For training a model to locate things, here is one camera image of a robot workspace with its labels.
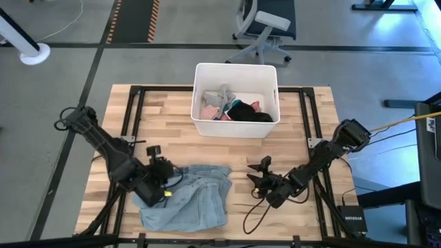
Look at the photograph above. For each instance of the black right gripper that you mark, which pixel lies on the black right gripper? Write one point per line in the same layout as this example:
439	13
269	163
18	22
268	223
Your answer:
280	187

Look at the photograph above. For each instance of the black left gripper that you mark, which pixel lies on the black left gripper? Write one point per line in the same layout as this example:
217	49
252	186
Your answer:
162	170

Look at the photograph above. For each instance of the light blue denim jeans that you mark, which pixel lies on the light blue denim jeans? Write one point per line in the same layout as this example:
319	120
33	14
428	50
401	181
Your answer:
196	199

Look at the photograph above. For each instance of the black garment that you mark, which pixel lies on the black garment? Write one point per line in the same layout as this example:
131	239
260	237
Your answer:
249	113

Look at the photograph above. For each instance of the coral pink garment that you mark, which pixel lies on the coral pink garment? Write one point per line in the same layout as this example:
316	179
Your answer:
255	105

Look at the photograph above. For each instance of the grey garment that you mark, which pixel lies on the grey garment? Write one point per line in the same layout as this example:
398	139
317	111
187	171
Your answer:
220	98

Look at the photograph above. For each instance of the white plastic laundry basket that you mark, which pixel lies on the white plastic laundry basket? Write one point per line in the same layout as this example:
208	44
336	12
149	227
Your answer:
237	74

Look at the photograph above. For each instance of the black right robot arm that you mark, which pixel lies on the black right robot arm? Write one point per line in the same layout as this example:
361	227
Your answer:
324	155

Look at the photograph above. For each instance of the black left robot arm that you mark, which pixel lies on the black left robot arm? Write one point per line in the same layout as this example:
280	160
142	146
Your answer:
113	151

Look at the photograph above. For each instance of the black desk leg beam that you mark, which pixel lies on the black desk leg beam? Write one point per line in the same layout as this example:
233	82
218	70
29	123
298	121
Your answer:
386	196

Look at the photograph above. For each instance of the grey office chair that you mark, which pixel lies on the grey office chair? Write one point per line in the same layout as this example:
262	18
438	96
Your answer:
265	24

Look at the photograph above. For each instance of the black mat with hazard stripes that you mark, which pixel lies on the black mat with hazard stripes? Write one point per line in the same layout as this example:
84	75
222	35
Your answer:
132	20

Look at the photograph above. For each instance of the black desk foot bar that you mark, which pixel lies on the black desk foot bar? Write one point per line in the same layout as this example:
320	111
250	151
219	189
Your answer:
382	7
403	103

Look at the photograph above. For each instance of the dark grey computer case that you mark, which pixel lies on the dark grey computer case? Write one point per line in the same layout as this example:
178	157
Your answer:
427	165

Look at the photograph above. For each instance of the black box with blue lights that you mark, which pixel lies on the black box with blue lights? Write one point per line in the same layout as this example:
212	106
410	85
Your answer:
423	227

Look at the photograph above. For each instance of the white paper label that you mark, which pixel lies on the white paper label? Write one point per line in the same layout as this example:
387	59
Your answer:
430	125

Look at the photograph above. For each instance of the white tower fan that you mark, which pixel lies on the white tower fan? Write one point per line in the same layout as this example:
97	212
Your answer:
32	53

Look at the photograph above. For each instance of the black metal table frame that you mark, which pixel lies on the black metal table frame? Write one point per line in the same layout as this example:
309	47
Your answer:
162	88

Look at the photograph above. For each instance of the black Netgear network switch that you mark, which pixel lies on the black Netgear network switch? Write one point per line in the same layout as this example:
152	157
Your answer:
353	218

